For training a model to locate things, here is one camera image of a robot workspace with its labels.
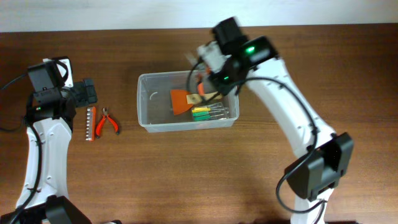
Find orange scraper with wooden handle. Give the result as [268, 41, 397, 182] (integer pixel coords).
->
[170, 90, 222, 115]

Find small red-handled cutting pliers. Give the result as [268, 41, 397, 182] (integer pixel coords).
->
[95, 107, 121, 139]

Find clear case of screwdrivers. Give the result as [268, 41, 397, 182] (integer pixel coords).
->
[191, 102, 229, 121]

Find orange-black long-nose pliers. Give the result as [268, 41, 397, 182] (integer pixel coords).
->
[195, 67, 211, 97]

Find orange screwdriver bit holder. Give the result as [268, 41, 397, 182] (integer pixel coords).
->
[86, 106, 96, 141]

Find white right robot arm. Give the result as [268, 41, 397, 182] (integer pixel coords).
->
[197, 17, 354, 223]

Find clear plastic container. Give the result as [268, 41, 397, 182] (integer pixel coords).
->
[137, 71, 239, 133]

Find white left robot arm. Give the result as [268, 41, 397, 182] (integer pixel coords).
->
[1, 78, 98, 223]

